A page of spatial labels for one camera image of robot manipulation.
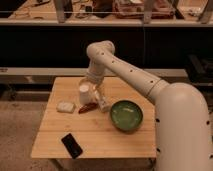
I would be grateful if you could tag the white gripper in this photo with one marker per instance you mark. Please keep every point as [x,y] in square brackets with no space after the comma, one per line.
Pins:
[99,96]

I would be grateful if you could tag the red pepper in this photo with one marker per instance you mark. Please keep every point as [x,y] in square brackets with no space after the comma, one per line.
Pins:
[87,107]

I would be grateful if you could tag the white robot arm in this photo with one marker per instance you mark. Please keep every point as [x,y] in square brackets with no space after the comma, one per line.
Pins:
[182,122]

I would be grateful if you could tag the white paper cup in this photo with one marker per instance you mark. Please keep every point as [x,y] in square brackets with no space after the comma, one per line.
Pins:
[84,94]

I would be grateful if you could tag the green bowl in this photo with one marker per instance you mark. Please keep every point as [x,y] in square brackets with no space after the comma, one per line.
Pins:
[126,115]

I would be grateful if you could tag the wooden table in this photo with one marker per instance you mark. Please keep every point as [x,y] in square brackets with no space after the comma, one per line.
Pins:
[93,130]

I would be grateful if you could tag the white soap bar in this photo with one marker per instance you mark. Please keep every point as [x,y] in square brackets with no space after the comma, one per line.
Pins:
[65,107]

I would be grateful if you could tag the black smartphone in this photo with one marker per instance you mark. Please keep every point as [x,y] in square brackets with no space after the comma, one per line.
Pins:
[72,146]

